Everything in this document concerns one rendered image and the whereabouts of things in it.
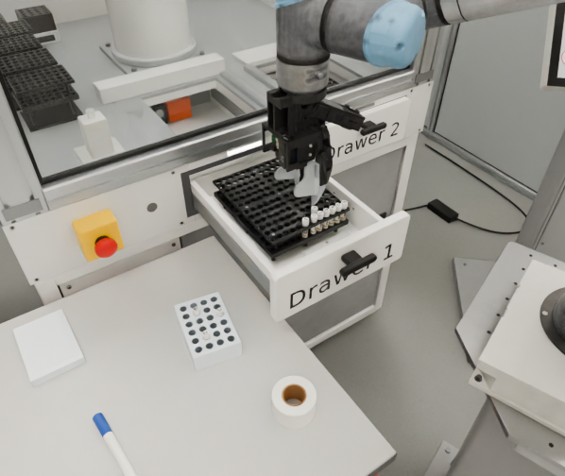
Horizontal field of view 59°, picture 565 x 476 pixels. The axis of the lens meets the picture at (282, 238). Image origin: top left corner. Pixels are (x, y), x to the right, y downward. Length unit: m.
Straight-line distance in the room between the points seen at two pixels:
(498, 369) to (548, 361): 0.08
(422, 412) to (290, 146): 1.20
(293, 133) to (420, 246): 1.57
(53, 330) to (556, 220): 1.47
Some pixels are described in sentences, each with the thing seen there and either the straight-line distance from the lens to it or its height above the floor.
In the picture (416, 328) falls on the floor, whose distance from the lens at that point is 1.96.
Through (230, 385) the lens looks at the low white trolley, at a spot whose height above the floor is 0.76.
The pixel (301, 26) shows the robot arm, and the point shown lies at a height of 1.27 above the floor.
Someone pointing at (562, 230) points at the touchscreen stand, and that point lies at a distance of 1.85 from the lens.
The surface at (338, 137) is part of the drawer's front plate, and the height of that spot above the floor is 0.89.
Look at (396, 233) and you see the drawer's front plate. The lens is 0.93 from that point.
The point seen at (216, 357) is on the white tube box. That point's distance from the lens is 0.88.
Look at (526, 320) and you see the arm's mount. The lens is 0.95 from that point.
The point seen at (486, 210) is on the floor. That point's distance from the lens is 2.57.
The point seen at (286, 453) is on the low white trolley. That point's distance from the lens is 0.81.
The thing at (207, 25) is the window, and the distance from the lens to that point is 0.94.
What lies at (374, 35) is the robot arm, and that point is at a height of 1.28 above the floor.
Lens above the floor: 1.50
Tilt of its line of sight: 42 degrees down
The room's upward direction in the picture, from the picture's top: straight up
